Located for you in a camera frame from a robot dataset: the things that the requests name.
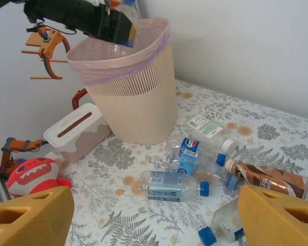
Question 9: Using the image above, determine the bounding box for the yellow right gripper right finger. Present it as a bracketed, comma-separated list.
[237, 184, 308, 246]

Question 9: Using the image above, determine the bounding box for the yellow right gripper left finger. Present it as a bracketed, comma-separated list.
[0, 186, 75, 246]

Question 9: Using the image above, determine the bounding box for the copper brown label bottle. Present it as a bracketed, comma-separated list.
[224, 158, 308, 200]

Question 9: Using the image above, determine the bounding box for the clear unlabelled bottle blue cap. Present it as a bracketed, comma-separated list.
[198, 197, 247, 246]

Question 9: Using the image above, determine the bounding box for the clear bottle light blue label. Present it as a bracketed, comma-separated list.
[169, 149, 239, 191]

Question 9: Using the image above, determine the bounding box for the clear bottle green white label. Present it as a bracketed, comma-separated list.
[186, 113, 238, 156]

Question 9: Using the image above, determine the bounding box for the clear Pepsi bottle blue cap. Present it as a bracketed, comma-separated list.
[166, 137, 228, 167]

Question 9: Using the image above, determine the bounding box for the clear bottle pale blue label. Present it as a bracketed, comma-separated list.
[138, 170, 210, 203]

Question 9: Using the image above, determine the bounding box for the pink plastic bin liner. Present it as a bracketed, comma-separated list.
[66, 16, 172, 86]

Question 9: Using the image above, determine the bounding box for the beige ribbed waste bin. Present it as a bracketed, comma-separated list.
[66, 16, 179, 146]

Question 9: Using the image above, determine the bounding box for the red plush monster toy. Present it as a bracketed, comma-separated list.
[6, 156, 73, 198]

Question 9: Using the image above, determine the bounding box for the floral table mat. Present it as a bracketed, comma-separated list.
[42, 78, 308, 246]

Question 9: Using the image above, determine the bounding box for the white tissue box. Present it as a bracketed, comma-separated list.
[43, 102, 113, 164]

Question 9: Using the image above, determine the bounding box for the orange gripper wall model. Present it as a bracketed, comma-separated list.
[21, 25, 71, 80]

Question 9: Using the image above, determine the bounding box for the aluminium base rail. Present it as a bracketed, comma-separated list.
[0, 173, 12, 203]

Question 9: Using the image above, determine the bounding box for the orange clamp wall model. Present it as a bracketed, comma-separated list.
[71, 88, 89, 110]

